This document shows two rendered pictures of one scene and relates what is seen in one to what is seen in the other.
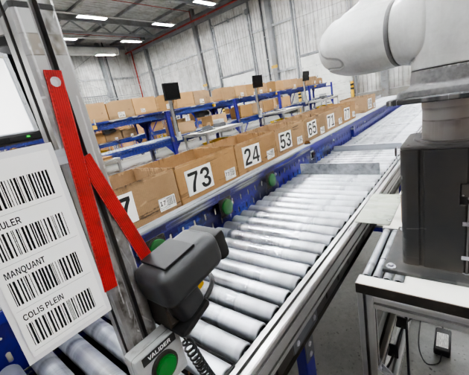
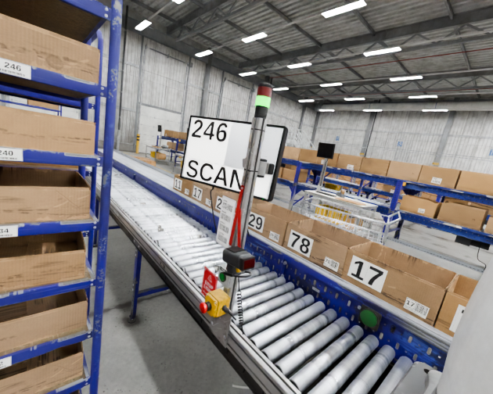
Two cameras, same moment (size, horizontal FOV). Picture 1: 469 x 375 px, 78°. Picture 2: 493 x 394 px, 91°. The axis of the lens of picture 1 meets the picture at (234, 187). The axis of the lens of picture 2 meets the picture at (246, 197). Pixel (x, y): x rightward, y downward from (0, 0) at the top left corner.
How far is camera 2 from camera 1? 0.85 m
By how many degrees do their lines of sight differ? 92
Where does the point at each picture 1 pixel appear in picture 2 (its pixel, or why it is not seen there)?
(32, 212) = (227, 213)
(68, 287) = (224, 234)
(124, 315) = not seen: hidden behind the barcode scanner
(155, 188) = (411, 287)
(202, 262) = (231, 258)
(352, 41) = not seen: outside the picture
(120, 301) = not seen: hidden behind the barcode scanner
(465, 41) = (448, 367)
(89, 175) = (238, 213)
